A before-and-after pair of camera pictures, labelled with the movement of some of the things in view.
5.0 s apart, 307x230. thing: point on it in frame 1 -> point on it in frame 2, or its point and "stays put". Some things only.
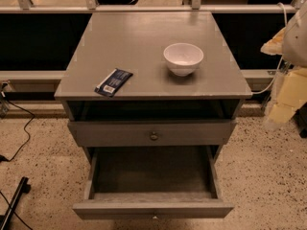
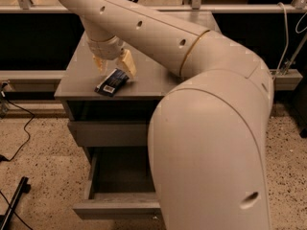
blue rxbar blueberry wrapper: [113, 83] stays put
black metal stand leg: [23, 188] stays put
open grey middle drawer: [153, 182] stays put
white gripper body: [295, 38] -> [106, 49]
